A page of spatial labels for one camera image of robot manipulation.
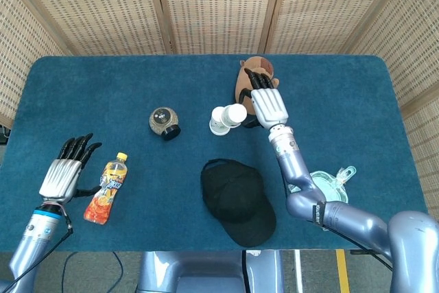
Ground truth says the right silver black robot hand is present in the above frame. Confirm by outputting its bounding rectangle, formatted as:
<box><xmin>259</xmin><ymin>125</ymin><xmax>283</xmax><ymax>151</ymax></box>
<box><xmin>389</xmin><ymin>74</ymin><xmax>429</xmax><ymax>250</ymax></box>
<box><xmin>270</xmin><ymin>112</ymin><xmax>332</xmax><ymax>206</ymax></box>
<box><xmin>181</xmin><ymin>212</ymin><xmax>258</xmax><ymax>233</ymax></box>
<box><xmin>239</xmin><ymin>68</ymin><xmax>289</xmax><ymax>129</ymax></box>

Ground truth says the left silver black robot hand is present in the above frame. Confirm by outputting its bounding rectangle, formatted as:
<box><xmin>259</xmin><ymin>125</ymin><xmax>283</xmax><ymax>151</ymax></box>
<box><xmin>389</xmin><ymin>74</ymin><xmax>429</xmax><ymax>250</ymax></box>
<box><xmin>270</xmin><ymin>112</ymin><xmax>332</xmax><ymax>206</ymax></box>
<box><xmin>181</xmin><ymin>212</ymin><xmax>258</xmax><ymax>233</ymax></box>
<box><xmin>38</xmin><ymin>132</ymin><xmax>103</xmax><ymax>204</ymax></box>

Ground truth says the white paper cup leaf print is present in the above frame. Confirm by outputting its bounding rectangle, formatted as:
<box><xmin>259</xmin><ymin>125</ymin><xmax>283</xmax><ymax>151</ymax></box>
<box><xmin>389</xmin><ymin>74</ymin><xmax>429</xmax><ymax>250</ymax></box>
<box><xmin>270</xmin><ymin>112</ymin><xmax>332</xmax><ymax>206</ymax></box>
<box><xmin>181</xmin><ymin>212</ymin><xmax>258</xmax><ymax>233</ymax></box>
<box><xmin>209</xmin><ymin>124</ymin><xmax>231</xmax><ymax>137</ymax></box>
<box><xmin>209</xmin><ymin>106</ymin><xmax>230</xmax><ymax>134</ymax></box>
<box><xmin>222</xmin><ymin>103</ymin><xmax>248</xmax><ymax>128</ymax></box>

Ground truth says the brown plush animal toy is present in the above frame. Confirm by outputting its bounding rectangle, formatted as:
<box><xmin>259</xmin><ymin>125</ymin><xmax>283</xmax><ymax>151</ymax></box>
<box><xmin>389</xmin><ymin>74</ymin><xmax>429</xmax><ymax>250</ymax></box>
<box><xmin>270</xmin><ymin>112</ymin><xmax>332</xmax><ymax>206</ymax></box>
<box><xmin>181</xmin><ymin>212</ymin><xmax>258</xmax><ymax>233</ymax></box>
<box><xmin>235</xmin><ymin>56</ymin><xmax>281</xmax><ymax>115</ymax></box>

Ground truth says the orange drink plastic bottle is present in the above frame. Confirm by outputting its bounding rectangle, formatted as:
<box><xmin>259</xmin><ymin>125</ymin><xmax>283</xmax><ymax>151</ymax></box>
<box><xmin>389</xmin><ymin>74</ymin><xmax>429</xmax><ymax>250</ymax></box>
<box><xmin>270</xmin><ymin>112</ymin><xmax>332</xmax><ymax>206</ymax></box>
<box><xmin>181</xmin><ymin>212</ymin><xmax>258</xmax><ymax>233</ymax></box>
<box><xmin>83</xmin><ymin>151</ymin><xmax>130</xmax><ymax>226</ymax></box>

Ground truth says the blue carpet table cloth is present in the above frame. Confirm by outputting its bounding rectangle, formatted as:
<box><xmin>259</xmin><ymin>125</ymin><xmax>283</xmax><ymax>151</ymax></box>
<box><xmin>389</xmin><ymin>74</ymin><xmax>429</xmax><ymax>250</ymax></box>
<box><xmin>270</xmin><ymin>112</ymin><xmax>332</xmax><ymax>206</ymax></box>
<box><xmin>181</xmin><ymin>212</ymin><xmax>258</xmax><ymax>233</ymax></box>
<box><xmin>0</xmin><ymin>54</ymin><xmax>434</xmax><ymax>252</ymax></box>

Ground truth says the black baseball cap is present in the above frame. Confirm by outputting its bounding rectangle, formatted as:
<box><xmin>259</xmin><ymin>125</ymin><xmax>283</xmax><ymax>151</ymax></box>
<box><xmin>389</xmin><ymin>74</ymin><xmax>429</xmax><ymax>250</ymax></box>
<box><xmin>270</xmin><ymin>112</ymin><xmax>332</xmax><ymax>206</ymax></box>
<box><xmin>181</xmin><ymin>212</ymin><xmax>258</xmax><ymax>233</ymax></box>
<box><xmin>200</xmin><ymin>158</ymin><xmax>277</xmax><ymax>248</ymax></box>

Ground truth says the green dustpan in plastic bag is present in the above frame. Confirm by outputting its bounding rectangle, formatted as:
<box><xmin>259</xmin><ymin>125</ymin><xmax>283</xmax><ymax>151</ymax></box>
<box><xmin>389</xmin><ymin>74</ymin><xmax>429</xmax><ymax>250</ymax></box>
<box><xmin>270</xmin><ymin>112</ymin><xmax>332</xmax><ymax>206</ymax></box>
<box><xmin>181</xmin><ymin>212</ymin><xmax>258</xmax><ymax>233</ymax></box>
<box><xmin>287</xmin><ymin>165</ymin><xmax>357</xmax><ymax>204</ymax></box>

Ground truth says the woven wood-framed screen panel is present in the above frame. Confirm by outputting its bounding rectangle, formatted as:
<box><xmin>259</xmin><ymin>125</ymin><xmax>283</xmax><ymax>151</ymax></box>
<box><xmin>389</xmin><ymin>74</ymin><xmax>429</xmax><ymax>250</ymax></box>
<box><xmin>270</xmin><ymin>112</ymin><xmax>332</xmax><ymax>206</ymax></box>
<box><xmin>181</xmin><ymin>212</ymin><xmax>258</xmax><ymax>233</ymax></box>
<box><xmin>0</xmin><ymin>0</ymin><xmax>71</xmax><ymax>129</ymax></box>
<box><xmin>0</xmin><ymin>0</ymin><xmax>172</xmax><ymax>56</ymax></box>
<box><xmin>152</xmin><ymin>0</ymin><xmax>286</xmax><ymax>56</ymax></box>
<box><xmin>265</xmin><ymin>0</ymin><xmax>418</xmax><ymax>56</ymax></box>
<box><xmin>346</xmin><ymin>0</ymin><xmax>439</xmax><ymax>239</ymax></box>

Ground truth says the blue-grey robot torso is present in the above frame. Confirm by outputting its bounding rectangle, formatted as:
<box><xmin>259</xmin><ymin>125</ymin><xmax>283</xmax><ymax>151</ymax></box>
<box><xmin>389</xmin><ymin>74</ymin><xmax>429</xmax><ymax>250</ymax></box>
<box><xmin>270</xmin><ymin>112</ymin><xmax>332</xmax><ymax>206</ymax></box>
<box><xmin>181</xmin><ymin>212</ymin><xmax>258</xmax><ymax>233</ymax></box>
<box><xmin>136</xmin><ymin>250</ymin><xmax>285</xmax><ymax>293</ymax></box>

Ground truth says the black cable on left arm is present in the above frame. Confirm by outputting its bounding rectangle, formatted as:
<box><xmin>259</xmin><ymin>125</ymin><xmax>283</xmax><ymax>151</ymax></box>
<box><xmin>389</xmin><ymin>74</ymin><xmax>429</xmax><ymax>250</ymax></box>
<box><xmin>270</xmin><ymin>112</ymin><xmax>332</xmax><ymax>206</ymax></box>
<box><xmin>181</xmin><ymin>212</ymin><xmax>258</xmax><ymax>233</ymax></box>
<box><xmin>0</xmin><ymin>213</ymin><xmax>75</xmax><ymax>293</ymax></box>

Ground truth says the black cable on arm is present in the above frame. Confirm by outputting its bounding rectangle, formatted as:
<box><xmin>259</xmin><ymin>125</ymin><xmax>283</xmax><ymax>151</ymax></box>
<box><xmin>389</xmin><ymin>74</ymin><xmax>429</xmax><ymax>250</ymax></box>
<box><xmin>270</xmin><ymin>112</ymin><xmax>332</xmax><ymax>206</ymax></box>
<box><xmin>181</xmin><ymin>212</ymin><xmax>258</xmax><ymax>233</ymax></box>
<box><xmin>318</xmin><ymin>222</ymin><xmax>395</xmax><ymax>272</ymax></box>
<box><xmin>0</xmin><ymin>213</ymin><xmax>75</xmax><ymax>293</ymax></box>

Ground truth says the black cable on floor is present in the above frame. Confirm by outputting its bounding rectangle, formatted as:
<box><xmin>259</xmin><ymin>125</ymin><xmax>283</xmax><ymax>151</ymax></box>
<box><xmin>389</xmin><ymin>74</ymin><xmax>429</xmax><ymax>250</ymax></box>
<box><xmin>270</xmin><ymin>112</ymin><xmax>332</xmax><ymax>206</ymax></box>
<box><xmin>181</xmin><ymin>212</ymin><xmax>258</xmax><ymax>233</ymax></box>
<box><xmin>61</xmin><ymin>251</ymin><xmax>123</xmax><ymax>293</ymax></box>

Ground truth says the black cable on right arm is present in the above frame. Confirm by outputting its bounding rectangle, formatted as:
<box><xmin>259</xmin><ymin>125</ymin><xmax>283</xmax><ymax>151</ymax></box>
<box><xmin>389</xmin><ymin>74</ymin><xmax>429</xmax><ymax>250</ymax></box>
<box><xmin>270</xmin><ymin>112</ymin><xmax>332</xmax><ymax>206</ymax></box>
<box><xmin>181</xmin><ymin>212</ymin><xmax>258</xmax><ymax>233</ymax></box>
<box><xmin>318</xmin><ymin>222</ymin><xmax>395</xmax><ymax>272</ymax></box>

